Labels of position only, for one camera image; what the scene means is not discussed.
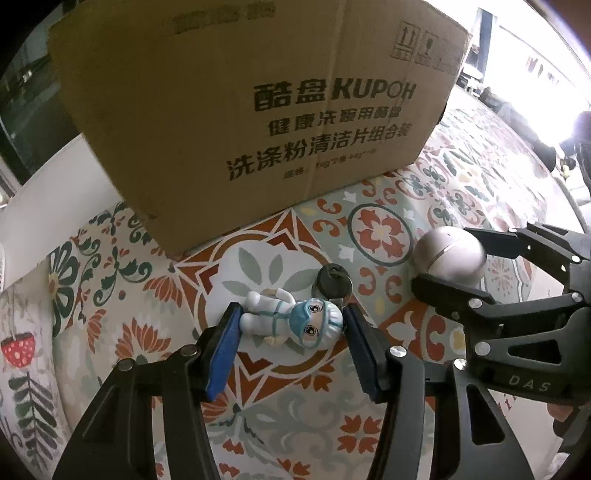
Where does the silver egg-shaped gadget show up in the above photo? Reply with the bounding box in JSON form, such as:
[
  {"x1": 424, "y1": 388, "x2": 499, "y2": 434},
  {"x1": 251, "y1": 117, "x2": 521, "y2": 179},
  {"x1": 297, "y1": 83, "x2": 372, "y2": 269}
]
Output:
[{"x1": 412, "y1": 226, "x2": 487, "y2": 289}]

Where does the floral patterned tablecloth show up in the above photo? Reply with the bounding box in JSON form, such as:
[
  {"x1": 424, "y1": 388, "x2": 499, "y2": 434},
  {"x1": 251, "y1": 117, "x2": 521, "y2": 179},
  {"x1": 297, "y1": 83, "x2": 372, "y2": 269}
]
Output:
[{"x1": 46, "y1": 106, "x2": 591, "y2": 480}]

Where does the brown cardboard box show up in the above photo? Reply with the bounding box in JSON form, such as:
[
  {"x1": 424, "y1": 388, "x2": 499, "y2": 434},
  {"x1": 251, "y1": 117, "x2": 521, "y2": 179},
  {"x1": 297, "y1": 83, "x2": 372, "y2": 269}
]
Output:
[{"x1": 48, "y1": 0, "x2": 472, "y2": 257}]

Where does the white table cover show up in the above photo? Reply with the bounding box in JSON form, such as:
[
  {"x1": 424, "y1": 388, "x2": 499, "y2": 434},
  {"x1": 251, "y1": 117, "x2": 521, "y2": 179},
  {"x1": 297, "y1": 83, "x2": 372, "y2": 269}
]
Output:
[{"x1": 0, "y1": 134, "x2": 126, "y2": 289}]

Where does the white masked doll figurine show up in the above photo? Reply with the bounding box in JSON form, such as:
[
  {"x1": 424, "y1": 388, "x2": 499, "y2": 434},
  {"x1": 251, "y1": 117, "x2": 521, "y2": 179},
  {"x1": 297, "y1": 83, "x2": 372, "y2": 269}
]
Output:
[{"x1": 238, "y1": 288, "x2": 345, "y2": 350}]

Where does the strawberry print cloth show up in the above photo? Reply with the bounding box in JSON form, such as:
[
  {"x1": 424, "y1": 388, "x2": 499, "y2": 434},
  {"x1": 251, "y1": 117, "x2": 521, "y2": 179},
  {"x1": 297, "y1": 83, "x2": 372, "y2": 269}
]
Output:
[{"x1": 0, "y1": 277, "x2": 75, "y2": 468}]

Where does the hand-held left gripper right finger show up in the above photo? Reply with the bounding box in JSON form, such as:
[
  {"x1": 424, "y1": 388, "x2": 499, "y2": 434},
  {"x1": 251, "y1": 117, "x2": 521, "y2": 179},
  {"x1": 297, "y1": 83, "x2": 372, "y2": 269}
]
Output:
[{"x1": 343, "y1": 304, "x2": 522, "y2": 480}]

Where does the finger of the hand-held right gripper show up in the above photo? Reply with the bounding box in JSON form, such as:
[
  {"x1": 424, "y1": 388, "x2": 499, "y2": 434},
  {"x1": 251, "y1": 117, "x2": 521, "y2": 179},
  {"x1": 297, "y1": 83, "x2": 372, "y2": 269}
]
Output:
[
  {"x1": 410, "y1": 272, "x2": 586, "y2": 357},
  {"x1": 463, "y1": 222, "x2": 591, "y2": 283}
]

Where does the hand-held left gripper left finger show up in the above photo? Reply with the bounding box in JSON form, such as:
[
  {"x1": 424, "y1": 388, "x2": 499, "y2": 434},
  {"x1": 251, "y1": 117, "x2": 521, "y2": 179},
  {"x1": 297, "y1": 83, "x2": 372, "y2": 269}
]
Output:
[{"x1": 51, "y1": 302, "x2": 244, "y2": 480}]

